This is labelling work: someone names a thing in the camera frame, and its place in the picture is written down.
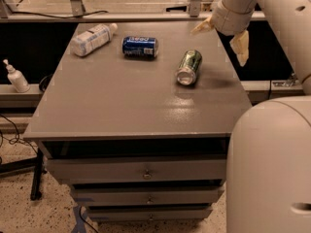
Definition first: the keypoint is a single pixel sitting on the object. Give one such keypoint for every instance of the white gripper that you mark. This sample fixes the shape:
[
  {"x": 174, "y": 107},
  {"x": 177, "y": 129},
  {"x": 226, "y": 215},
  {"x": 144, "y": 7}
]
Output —
[{"x": 224, "y": 20}]

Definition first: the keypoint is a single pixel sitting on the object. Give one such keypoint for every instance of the green soda can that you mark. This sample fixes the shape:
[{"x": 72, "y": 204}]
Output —
[{"x": 188, "y": 69}]

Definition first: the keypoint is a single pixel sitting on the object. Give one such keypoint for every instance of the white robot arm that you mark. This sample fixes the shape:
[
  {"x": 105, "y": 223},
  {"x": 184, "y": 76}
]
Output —
[{"x": 268, "y": 170}]

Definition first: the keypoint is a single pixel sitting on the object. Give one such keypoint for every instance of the blue pepsi can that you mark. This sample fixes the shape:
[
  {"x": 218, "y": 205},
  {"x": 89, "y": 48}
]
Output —
[{"x": 140, "y": 46}]

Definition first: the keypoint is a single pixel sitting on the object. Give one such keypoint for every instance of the grey drawer cabinet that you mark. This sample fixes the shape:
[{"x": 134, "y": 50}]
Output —
[{"x": 110, "y": 105}]

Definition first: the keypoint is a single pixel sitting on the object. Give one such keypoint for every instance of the white plastic bottle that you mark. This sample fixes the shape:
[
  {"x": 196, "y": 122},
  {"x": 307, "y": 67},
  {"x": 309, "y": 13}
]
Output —
[{"x": 93, "y": 39}]

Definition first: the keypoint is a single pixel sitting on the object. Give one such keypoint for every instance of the top grey drawer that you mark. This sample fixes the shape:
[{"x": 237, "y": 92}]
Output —
[{"x": 137, "y": 169}]

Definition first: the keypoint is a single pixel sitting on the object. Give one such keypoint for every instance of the grey drawer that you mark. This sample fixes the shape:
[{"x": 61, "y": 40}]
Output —
[
  {"x": 150, "y": 213},
  {"x": 147, "y": 196},
  {"x": 137, "y": 169}
]

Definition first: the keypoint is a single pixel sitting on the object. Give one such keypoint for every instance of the bottom grey drawer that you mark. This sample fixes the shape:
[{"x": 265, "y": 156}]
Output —
[{"x": 150, "y": 213}]

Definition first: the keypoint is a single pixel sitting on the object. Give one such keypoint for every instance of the middle grey drawer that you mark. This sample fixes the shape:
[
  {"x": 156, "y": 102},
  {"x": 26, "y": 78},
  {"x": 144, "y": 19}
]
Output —
[{"x": 147, "y": 196}]

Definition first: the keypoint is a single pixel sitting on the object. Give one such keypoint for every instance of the white pump dispenser bottle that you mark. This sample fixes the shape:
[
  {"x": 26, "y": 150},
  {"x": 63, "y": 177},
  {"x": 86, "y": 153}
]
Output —
[{"x": 16, "y": 78}]

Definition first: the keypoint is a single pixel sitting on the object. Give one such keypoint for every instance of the black floor stand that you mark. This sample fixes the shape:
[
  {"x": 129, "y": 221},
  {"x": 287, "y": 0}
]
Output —
[{"x": 34, "y": 165}]

